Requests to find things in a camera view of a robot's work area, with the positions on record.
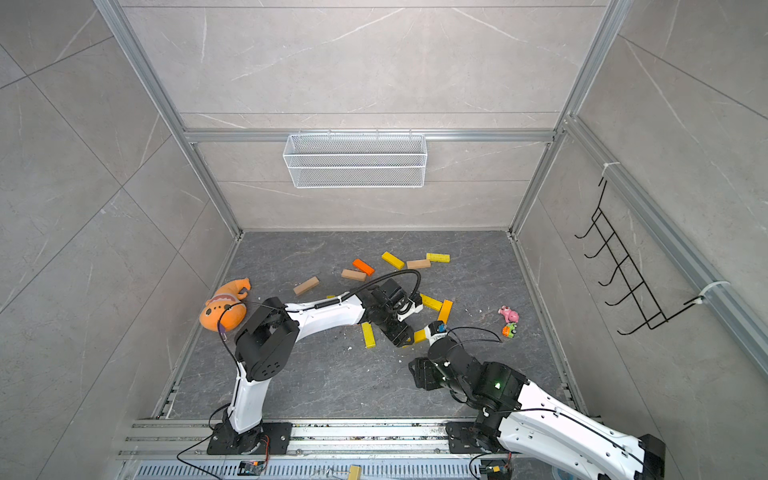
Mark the small orange green toy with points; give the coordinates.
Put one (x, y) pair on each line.
(509, 330)

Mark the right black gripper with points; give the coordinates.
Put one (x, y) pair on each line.
(424, 373)

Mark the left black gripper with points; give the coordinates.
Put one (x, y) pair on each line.
(404, 336)

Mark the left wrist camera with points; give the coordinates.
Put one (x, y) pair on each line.
(413, 305)

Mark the orange-yellow block right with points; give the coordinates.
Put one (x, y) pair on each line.
(445, 311)

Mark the orange block upper centre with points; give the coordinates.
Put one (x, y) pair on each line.
(363, 267)

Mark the yellow-green block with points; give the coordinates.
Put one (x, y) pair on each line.
(439, 258)
(368, 335)

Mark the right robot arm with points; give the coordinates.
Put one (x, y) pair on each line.
(515, 415)

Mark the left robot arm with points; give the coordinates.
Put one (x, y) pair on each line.
(264, 345)

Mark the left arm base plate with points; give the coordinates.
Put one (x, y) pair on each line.
(270, 437)

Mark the yellow block right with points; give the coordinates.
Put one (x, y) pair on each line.
(431, 303)

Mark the white wire mesh basket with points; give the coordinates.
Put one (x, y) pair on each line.
(365, 160)

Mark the tan block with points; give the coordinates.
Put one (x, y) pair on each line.
(418, 264)
(306, 286)
(354, 275)

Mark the aluminium rail frame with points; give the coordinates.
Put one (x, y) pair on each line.
(392, 447)

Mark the pink pig toy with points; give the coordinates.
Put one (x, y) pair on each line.
(510, 316)

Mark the yellow block top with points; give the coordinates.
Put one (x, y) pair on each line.
(393, 260)

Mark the tan block top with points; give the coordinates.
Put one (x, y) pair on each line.
(418, 264)

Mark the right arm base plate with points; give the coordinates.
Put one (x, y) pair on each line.
(465, 438)

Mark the orange plush toy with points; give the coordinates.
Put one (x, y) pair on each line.
(226, 309)

